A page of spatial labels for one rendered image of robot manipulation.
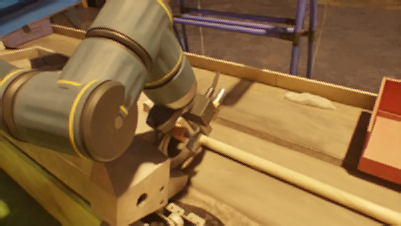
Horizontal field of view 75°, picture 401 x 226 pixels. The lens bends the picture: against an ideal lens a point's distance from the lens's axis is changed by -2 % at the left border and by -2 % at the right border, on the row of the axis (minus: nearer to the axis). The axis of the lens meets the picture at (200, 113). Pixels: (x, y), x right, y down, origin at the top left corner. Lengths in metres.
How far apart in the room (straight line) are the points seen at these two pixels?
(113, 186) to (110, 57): 0.29
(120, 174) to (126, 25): 0.31
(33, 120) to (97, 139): 0.08
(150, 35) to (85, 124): 0.16
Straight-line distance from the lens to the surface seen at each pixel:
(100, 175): 0.59
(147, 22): 0.41
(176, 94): 0.49
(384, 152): 0.99
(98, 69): 0.35
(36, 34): 2.39
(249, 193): 0.78
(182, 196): 0.80
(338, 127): 1.04
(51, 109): 0.35
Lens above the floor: 1.38
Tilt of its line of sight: 36 degrees down
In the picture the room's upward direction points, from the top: 6 degrees counter-clockwise
